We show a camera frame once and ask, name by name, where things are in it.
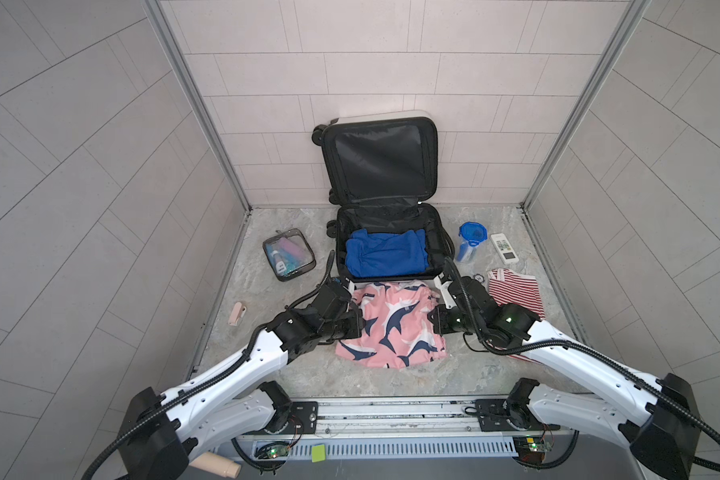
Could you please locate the red white striped garment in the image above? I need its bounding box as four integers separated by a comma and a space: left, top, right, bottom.
486, 268, 547, 364

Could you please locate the pink shark print garment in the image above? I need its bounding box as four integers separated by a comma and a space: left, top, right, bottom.
335, 280, 448, 369

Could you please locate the blue shirt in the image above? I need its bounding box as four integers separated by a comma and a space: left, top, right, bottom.
345, 229, 430, 278

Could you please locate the clear black-trimmed toiletry pouch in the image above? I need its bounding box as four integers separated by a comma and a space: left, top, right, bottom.
262, 228, 316, 282

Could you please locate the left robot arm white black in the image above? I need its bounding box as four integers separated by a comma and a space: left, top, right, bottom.
82, 280, 364, 479

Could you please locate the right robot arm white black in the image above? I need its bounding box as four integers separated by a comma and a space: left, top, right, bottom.
429, 269, 720, 479

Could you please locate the white remote control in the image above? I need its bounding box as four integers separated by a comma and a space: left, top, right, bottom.
490, 233, 519, 265

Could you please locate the blue lidded cup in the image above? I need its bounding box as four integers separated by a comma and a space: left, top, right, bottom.
456, 222, 488, 262

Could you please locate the small pink case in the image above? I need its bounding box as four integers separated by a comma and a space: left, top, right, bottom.
228, 302, 247, 326

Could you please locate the green sticky note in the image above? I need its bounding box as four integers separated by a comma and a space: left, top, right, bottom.
310, 444, 327, 463

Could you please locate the left circuit board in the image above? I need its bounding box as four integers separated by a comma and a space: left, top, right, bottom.
255, 442, 291, 460

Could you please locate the circuit board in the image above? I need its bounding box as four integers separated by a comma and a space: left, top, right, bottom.
255, 442, 291, 460
512, 436, 554, 465

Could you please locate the right circuit board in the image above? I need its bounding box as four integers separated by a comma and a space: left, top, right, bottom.
512, 436, 554, 465

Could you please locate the black and white open suitcase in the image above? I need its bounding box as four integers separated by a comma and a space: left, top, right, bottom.
311, 110, 455, 283

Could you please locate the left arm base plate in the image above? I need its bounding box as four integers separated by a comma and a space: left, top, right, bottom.
252, 401, 319, 436

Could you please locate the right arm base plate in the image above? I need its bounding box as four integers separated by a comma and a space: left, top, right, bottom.
463, 398, 561, 432

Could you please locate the aluminium rail frame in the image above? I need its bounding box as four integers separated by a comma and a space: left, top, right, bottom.
210, 396, 575, 463

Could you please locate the beige cylindrical handle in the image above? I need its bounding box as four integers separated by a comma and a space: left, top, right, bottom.
189, 452, 242, 479

